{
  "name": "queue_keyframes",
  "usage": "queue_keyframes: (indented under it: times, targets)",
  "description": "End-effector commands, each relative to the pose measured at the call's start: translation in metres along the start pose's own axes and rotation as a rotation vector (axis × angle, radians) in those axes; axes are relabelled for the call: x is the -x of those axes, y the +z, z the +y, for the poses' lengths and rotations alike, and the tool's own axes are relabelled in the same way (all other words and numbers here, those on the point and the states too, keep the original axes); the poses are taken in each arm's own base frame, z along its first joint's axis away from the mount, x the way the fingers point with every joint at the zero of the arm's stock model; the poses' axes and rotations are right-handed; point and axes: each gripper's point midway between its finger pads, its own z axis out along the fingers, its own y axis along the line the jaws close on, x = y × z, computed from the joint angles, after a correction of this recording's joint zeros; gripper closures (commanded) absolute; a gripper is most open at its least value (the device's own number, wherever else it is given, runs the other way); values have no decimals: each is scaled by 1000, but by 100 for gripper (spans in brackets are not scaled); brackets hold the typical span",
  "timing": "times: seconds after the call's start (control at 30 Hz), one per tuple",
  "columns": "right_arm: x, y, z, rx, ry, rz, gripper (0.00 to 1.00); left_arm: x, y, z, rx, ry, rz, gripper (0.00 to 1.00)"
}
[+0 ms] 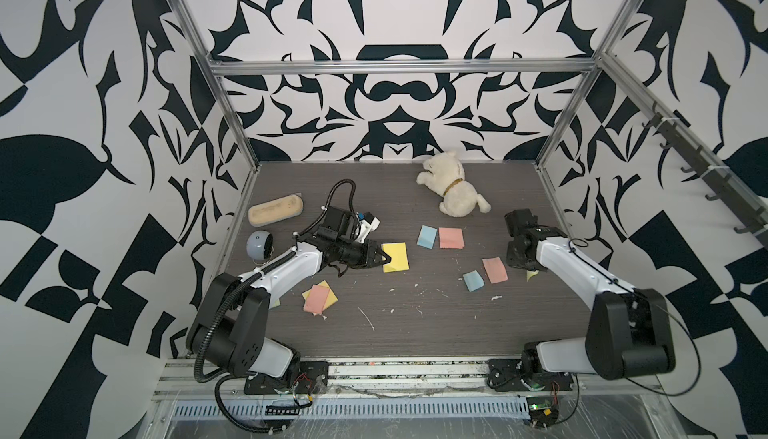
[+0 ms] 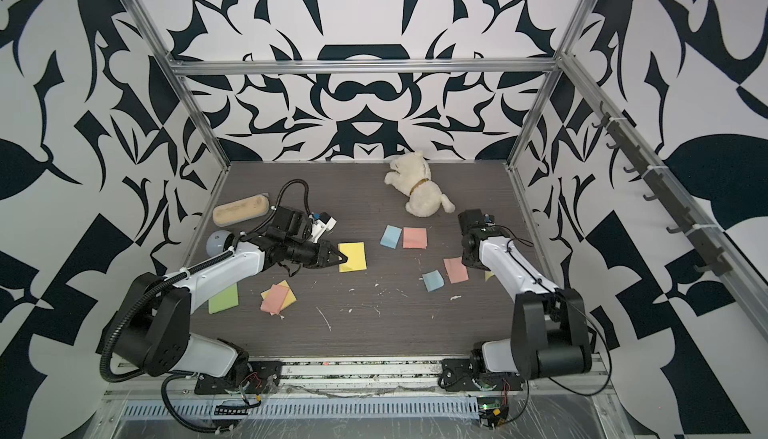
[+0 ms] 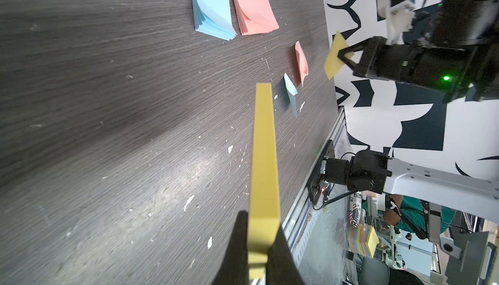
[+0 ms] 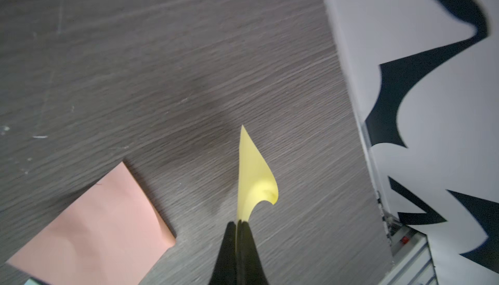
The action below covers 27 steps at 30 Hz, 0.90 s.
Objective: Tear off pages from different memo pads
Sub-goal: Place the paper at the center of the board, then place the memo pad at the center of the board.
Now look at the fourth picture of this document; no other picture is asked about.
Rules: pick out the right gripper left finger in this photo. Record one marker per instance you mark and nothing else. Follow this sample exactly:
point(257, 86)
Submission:
point(225, 269)

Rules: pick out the torn pink memo page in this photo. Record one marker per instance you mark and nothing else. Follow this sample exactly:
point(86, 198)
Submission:
point(112, 234)

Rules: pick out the torn yellow memo page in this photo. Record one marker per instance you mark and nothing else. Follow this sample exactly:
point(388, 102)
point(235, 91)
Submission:
point(256, 180)

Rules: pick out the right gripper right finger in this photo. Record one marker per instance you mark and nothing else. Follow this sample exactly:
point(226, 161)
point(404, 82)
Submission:
point(249, 267)

